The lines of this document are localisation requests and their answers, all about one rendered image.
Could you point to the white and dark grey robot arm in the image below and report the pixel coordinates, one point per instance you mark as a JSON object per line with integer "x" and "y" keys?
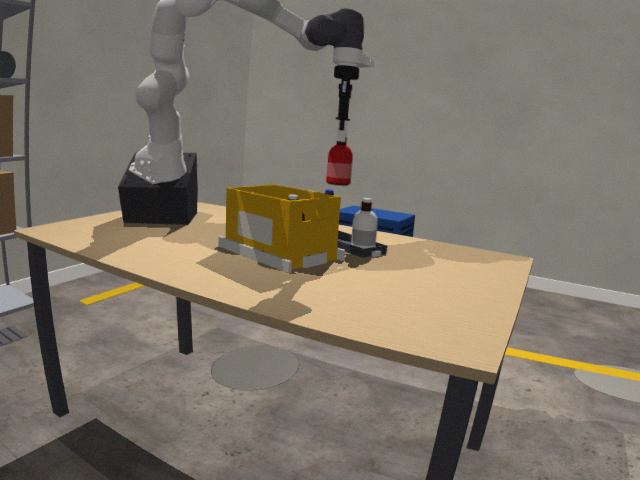
{"x": 343, "y": 29}

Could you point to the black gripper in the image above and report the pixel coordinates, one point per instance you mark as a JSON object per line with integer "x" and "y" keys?
{"x": 344, "y": 73}

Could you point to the red bottle with pale label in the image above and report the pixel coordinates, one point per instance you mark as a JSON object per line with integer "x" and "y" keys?
{"x": 339, "y": 165}

